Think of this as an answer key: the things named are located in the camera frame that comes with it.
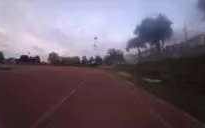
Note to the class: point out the round tree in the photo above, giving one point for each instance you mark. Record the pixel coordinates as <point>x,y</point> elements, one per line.
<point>114,56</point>

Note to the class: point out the floodlight pole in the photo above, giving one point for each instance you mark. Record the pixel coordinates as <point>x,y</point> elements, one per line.
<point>95,45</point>

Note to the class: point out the pale building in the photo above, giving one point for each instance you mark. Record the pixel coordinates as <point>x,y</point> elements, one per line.
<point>70,60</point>

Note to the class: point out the red running track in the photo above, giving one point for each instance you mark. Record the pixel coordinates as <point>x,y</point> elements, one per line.
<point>73,100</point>

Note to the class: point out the large dark tree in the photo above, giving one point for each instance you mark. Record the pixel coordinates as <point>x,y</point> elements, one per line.
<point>153,31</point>

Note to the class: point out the row of distant trees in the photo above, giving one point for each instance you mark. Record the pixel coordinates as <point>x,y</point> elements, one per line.
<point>30,59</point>

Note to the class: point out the grass verge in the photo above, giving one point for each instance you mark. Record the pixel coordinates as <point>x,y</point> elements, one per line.
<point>176,83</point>

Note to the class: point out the long fence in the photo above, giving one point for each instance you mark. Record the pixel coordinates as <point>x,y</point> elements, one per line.
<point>190,44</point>

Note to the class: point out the dark grass field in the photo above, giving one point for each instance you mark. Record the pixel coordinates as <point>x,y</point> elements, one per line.
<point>0,67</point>

